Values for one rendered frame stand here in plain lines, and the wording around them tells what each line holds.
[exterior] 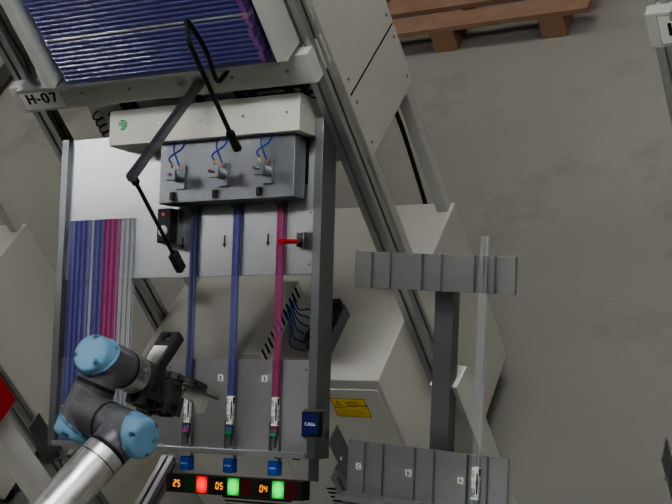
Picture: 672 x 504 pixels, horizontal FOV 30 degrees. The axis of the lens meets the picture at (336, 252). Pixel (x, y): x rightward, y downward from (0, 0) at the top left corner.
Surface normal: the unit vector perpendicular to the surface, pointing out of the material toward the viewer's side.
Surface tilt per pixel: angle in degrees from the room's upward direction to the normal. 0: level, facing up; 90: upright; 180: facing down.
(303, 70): 90
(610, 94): 0
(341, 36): 90
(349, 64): 90
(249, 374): 43
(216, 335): 0
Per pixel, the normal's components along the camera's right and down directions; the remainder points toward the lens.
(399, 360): 0.89, -0.03
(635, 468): -0.32, -0.76
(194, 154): -0.46, -0.11
